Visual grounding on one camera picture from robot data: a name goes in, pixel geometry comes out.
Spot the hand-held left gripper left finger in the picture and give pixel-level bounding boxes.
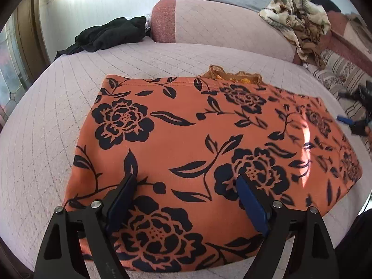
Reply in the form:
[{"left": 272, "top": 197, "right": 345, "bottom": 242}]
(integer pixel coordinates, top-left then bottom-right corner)
[{"left": 35, "top": 174, "right": 138, "bottom": 279}]

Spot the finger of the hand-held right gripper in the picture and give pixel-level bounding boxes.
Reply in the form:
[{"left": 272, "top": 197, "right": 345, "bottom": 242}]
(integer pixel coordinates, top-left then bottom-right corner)
[
  {"left": 336, "top": 116, "right": 357, "bottom": 126},
  {"left": 339, "top": 91, "right": 361, "bottom": 102}
]

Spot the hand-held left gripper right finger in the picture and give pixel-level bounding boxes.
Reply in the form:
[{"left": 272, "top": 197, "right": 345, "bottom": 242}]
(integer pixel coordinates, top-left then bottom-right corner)
[{"left": 236, "top": 174, "right": 339, "bottom": 279}]

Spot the orange floral long-sleeve shirt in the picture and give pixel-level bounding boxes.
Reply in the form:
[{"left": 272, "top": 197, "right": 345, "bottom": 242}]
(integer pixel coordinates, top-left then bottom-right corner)
[{"left": 64, "top": 65, "right": 364, "bottom": 272}]

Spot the striped floral quilt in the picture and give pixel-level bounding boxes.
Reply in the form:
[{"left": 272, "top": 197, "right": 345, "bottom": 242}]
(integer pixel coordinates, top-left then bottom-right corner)
[{"left": 302, "top": 49, "right": 372, "bottom": 123}]

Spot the reddish folded quilt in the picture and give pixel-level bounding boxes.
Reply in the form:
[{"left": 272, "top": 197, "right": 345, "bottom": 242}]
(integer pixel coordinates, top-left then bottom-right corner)
[{"left": 320, "top": 12, "right": 372, "bottom": 67}]

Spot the brown leaf-print blanket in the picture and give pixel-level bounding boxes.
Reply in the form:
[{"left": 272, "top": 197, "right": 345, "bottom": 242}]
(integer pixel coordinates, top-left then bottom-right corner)
[{"left": 259, "top": 0, "right": 332, "bottom": 70}]

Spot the black garment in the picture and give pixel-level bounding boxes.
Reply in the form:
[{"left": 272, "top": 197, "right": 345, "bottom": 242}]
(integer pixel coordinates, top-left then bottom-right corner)
[{"left": 311, "top": 0, "right": 342, "bottom": 13}]

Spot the pink quilted bed sheet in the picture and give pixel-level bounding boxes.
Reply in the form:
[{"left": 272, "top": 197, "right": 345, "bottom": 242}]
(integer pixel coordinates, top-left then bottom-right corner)
[{"left": 0, "top": 43, "right": 372, "bottom": 271}]

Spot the person's dark clothing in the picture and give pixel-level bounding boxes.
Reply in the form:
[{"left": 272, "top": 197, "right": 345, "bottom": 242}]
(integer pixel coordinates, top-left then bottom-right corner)
[{"left": 334, "top": 209, "right": 372, "bottom": 279}]

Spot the pink rolled quilt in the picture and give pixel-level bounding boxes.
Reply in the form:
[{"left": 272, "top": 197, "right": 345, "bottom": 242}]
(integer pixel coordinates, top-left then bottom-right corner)
[{"left": 151, "top": 0, "right": 301, "bottom": 64}]

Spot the black cloth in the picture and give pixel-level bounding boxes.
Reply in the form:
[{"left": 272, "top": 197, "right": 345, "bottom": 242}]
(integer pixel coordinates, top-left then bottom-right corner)
[{"left": 54, "top": 16, "right": 147, "bottom": 61}]

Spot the stained glass door pane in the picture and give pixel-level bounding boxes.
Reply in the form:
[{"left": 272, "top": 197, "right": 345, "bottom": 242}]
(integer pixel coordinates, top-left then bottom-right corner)
[{"left": 0, "top": 14, "right": 32, "bottom": 117}]

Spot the wooden door frame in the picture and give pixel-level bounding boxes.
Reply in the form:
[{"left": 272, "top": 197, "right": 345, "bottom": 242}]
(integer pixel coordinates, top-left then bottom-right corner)
[{"left": 14, "top": 0, "right": 51, "bottom": 64}]

